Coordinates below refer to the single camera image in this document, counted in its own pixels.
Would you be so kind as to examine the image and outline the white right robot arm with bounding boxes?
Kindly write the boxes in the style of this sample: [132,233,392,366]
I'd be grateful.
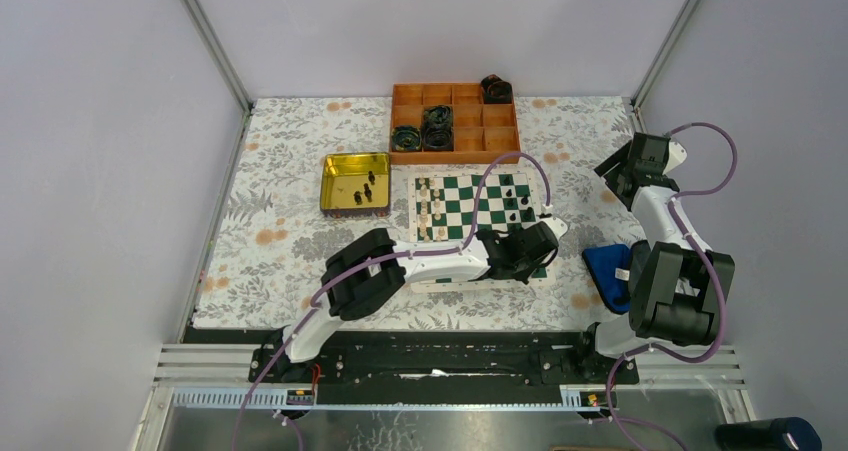
[573,133,735,383]

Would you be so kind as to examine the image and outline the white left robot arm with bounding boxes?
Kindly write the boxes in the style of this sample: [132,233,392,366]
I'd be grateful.
[271,214,568,382]

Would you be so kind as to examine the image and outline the green white chess board mat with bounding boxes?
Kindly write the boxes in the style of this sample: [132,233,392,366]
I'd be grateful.
[408,164,558,294]

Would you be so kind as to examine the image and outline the white chess pieces row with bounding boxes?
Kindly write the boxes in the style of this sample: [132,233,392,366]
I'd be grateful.
[414,177,446,242]

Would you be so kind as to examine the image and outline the blue cloth pouch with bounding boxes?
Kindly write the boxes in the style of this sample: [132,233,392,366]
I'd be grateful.
[581,244,633,315]

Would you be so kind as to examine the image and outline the orange wooden compartment tray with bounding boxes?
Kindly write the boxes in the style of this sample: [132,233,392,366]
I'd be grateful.
[388,81,521,165]

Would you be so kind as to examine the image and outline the black tape roll in tray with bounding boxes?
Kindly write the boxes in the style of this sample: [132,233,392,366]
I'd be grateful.
[390,125,422,152]
[422,105,453,128]
[421,126,454,152]

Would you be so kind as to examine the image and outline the black tape roll behind tray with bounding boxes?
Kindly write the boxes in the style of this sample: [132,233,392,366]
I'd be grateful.
[480,74,513,104]

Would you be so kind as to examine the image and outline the gold metal tin box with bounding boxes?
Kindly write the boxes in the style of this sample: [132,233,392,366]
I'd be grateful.
[319,152,392,219]

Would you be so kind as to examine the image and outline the floral table cloth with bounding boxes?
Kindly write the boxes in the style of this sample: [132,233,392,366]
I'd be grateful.
[193,97,644,331]

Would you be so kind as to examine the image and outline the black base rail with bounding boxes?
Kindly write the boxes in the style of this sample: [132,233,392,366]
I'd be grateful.
[248,331,639,406]

